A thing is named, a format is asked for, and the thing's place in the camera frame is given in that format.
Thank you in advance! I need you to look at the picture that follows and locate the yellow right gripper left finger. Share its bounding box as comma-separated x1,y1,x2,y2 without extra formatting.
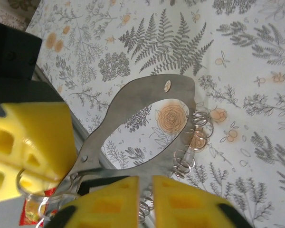
44,175,140,228

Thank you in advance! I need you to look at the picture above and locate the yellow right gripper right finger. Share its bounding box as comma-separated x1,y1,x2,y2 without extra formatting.
152,175,252,228

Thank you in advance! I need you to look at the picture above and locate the fish-shaped metal keyring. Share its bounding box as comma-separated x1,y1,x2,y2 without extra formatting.
53,73,216,225

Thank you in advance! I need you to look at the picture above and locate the red snack packet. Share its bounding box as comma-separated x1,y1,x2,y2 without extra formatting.
20,186,59,226

